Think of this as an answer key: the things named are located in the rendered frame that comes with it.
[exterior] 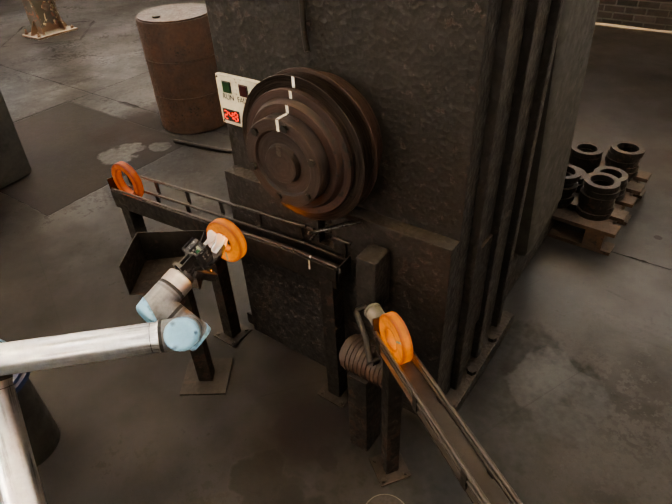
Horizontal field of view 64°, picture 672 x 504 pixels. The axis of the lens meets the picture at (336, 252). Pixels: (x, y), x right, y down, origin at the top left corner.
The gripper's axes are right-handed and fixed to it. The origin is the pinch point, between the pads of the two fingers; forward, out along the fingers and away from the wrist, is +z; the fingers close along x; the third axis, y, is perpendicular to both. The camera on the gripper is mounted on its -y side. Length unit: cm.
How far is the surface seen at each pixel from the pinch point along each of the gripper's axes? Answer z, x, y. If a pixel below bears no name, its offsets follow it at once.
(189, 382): -35, 29, -77
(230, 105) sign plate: 38.6, 22.2, 18.8
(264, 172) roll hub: 16.5, -11.1, 17.9
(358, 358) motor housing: -6, -50, -32
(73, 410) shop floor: -71, 60, -67
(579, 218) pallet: 155, -79, -118
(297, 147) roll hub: 20.1, -25.2, 29.4
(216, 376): -26, 22, -79
